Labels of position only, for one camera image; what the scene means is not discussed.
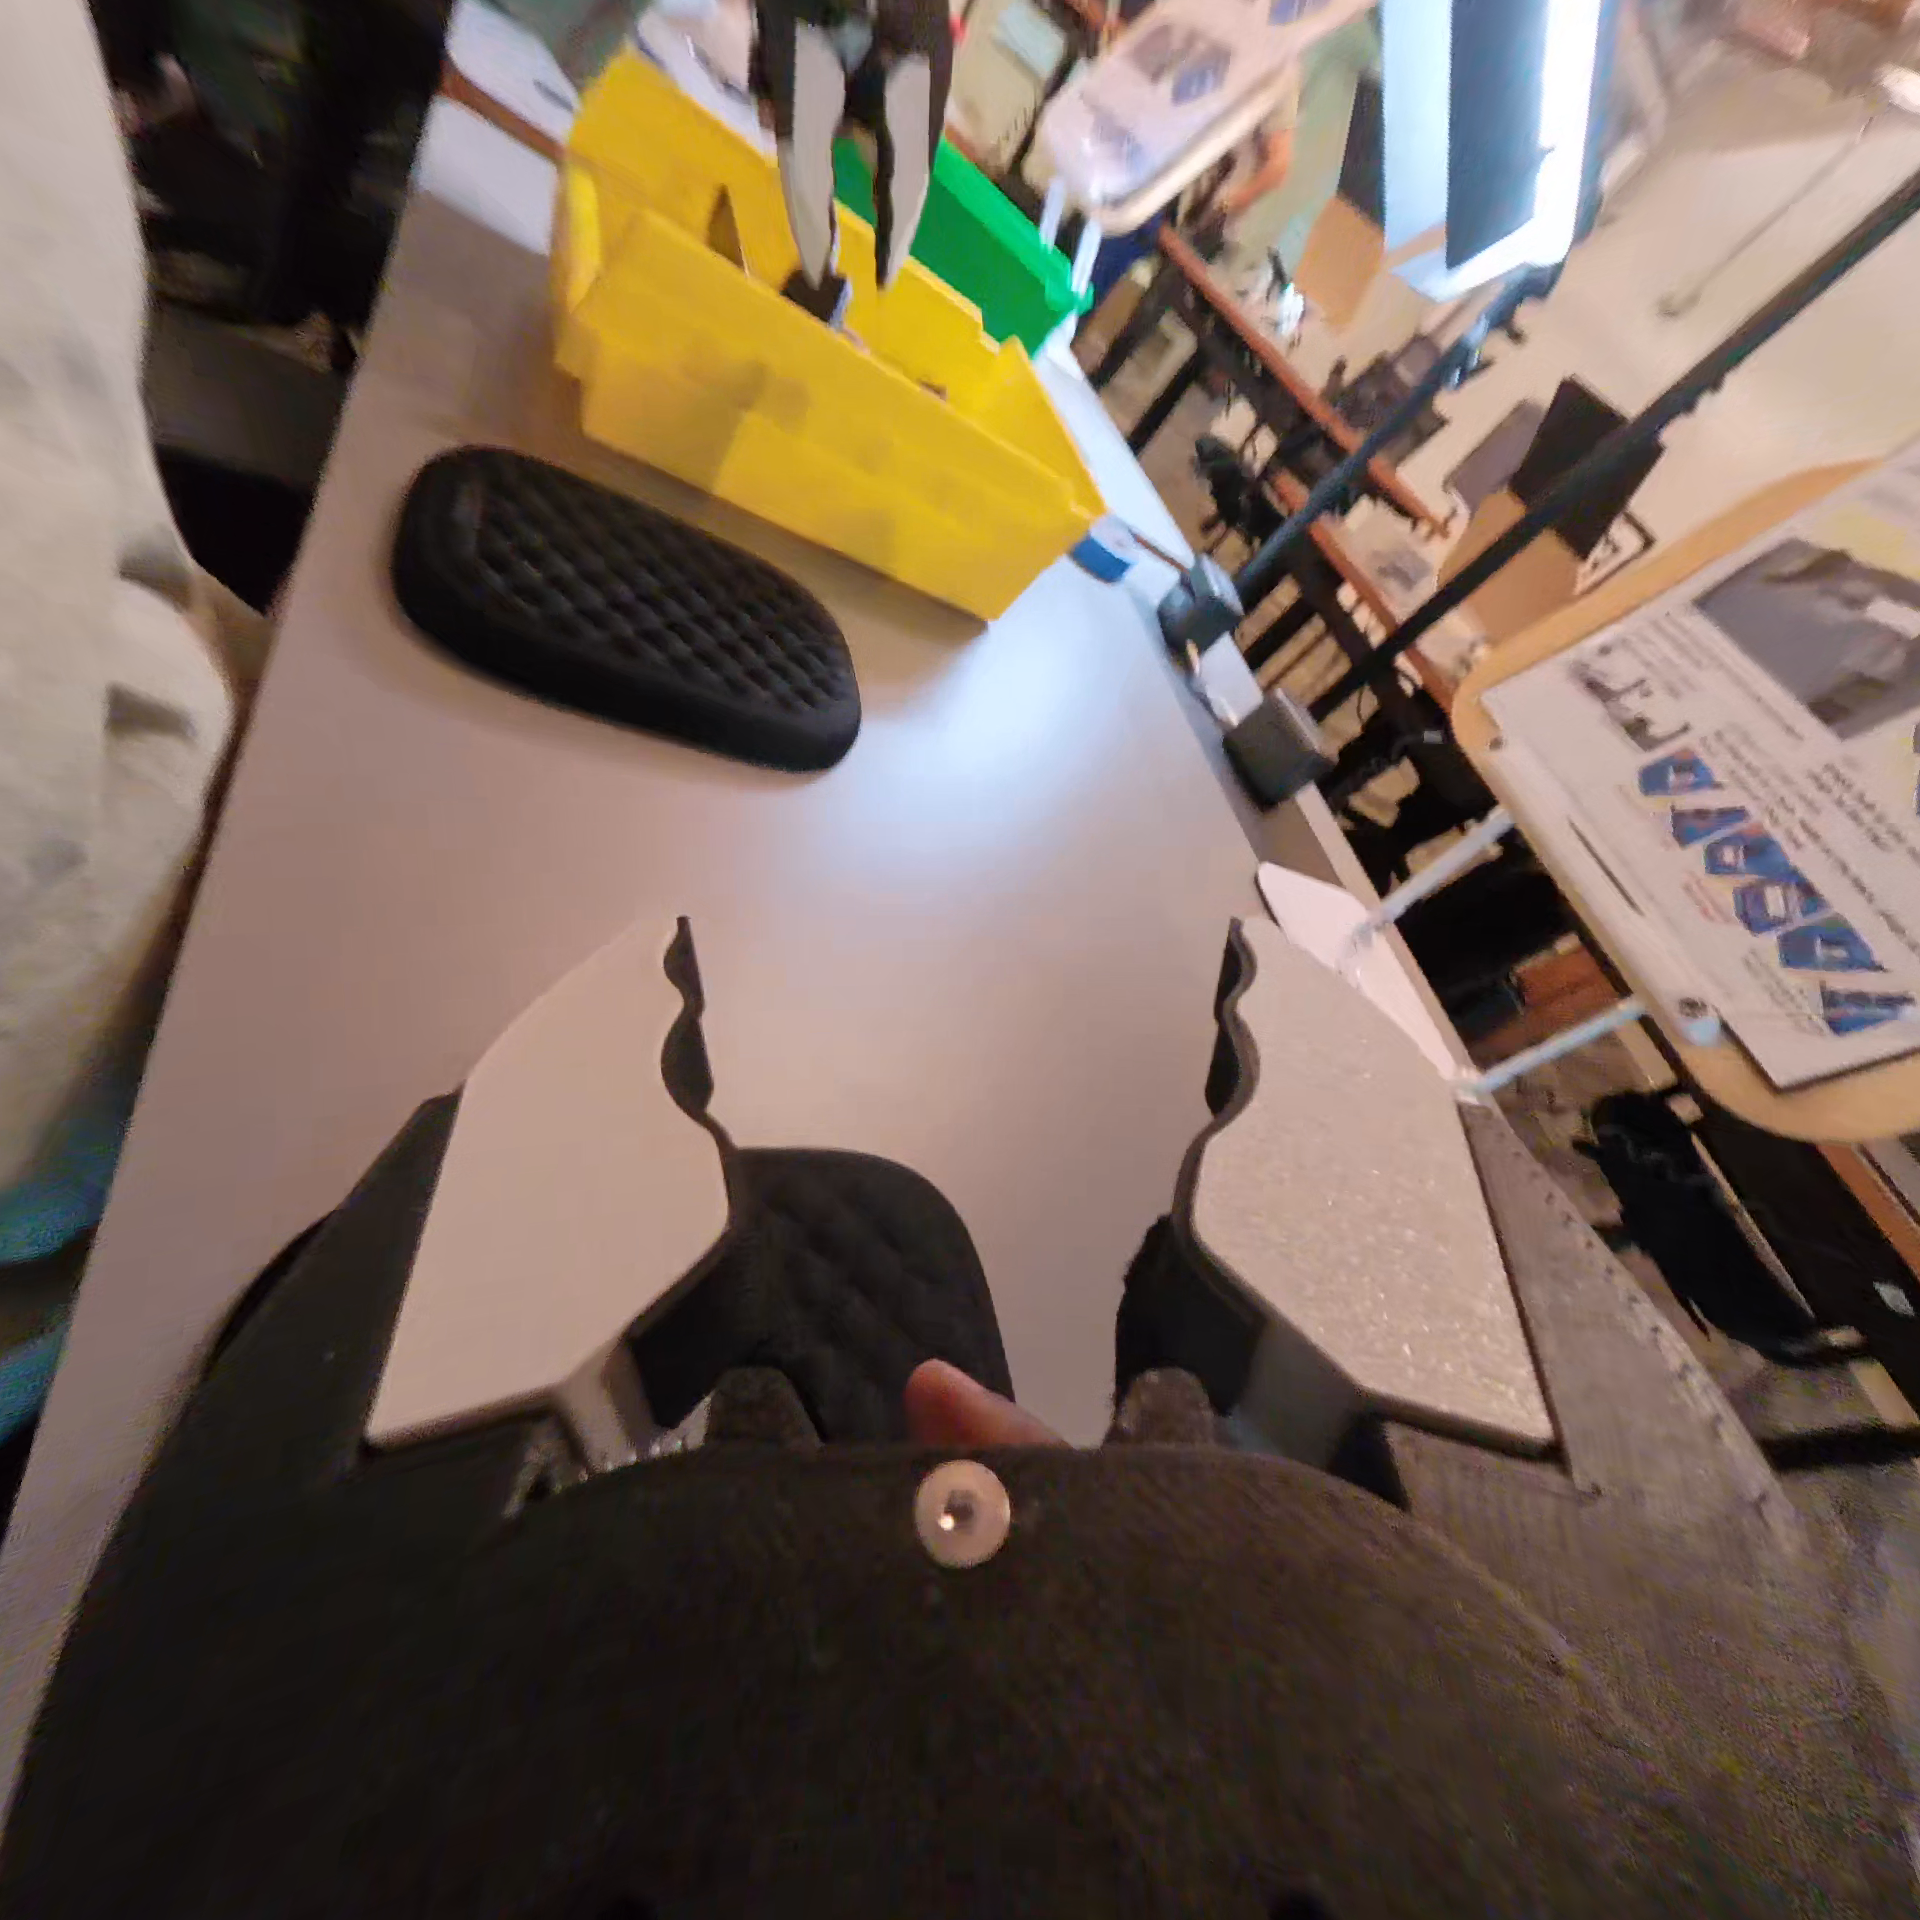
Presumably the yellow plastic bin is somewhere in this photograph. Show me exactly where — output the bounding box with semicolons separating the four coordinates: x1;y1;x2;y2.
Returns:
550;52;1110;619

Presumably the person's right arm with bracelets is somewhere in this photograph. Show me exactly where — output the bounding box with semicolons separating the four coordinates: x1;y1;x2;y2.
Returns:
0;0;281;1323

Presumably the white metal display stand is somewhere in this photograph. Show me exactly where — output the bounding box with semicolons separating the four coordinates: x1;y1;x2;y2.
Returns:
1257;809;1727;1102

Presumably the black light stand pole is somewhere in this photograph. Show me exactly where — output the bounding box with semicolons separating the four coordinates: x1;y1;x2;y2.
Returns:
1230;178;1920;605

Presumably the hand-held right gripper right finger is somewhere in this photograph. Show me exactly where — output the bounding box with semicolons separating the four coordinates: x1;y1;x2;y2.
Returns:
1174;913;1561;1468

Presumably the person's right hand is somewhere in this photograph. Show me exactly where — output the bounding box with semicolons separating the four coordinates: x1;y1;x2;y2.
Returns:
902;1356;1061;1453

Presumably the black quilted wrist pad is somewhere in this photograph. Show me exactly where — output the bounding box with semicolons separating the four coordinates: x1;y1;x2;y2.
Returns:
394;446;864;773
627;1146;1265;1453

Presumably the green plastic bin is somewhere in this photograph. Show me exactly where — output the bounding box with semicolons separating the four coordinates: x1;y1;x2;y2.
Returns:
832;130;1097;356

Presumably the white light panel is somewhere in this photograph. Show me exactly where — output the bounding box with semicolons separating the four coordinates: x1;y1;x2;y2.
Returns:
1377;0;1620;306

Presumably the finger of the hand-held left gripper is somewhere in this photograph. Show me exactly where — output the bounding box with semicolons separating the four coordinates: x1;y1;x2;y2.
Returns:
874;15;947;292
778;23;847;292

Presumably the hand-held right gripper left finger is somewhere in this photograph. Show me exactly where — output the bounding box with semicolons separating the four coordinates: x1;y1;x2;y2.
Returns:
362;913;742;1472

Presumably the printed instruction sheet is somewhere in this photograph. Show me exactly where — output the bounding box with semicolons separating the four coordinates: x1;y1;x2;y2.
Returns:
1484;479;1920;1090
1048;0;1351;196

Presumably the black power adapter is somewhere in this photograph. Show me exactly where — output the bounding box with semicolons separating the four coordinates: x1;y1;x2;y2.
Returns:
1154;550;1251;656
1224;686;1340;806

